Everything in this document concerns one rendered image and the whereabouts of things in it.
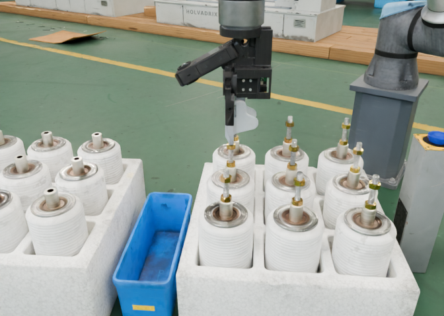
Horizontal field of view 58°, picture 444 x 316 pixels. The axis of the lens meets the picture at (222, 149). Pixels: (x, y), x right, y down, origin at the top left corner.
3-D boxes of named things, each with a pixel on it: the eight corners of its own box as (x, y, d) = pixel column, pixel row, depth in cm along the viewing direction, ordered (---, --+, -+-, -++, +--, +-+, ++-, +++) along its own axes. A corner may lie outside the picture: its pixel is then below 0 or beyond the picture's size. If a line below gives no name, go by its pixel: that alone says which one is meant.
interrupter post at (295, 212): (303, 223, 67) (305, 207, 65) (289, 223, 67) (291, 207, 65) (300, 215, 69) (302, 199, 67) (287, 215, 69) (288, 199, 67)
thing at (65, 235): (57, 262, 84) (39, 189, 76) (102, 264, 83) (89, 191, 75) (36, 298, 75) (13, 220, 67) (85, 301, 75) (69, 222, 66)
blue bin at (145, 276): (152, 230, 104) (148, 191, 99) (194, 232, 104) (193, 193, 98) (117, 327, 78) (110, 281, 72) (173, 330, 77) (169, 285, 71)
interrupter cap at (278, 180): (317, 182, 78) (318, 179, 78) (296, 198, 73) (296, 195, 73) (285, 169, 83) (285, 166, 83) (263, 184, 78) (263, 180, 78)
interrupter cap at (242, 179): (205, 186, 77) (205, 183, 77) (219, 168, 83) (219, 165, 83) (243, 194, 75) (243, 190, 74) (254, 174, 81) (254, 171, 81)
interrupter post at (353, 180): (361, 187, 77) (364, 172, 75) (351, 190, 76) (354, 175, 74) (352, 181, 79) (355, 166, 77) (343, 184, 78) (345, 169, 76)
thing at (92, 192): (79, 227, 94) (65, 159, 86) (119, 229, 94) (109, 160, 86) (62, 255, 86) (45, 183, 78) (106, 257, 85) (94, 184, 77)
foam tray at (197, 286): (205, 220, 108) (204, 161, 100) (353, 227, 105) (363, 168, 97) (180, 348, 74) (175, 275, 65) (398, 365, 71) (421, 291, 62)
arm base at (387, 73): (371, 72, 129) (376, 41, 124) (421, 80, 121) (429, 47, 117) (357, 84, 117) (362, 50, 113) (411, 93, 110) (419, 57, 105)
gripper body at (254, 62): (270, 103, 68) (274, 30, 62) (219, 103, 68) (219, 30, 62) (265, 88, 75) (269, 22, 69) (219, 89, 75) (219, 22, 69)
